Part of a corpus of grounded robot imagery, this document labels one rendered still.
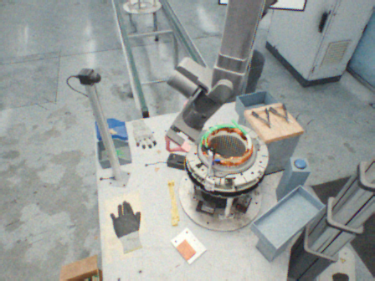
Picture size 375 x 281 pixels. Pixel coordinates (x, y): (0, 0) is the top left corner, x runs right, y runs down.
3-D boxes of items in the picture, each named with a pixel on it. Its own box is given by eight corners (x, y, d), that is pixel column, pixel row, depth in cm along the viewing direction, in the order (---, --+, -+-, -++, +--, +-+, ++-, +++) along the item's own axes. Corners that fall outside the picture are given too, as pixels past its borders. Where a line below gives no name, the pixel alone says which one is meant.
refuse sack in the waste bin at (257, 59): (215, 79, 290) (218, 49, 264) (249, 74, 297) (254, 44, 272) (228, 102, 265) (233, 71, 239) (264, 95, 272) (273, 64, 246)
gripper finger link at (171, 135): (152, 149, 68) (168, 130, 61) (165, 130, 73) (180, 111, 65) (175, 164, 69) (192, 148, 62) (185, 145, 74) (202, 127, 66)
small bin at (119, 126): (125, 125, 161) (123, 115, 156) (129, 140, 152) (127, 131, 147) (97, 130, 158) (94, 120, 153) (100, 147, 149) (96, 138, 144)
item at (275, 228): (259, 278, 104) (277, 248, 83) (239, 254, 110) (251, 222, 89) (300, 240, 114) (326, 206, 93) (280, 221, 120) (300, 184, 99)
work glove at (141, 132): (130, 122, 163) (130, 119, 161) (150, 119, 165) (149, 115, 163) (136, 151, 147) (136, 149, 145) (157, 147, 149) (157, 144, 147)
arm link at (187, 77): (236, 91, 50) (247, 67, 55) (185, 52, 48) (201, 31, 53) (202, 124, 59) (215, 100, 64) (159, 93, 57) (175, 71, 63)
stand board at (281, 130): (243, 114, 129) (244, 110, 127) (279, 106, 133) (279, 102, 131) (264, 144, 116) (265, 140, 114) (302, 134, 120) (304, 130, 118)
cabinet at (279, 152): (236, 150, 148) (244, 114, 129) (267, 143, 151) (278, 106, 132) (253, 179, 135) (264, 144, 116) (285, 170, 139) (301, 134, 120)
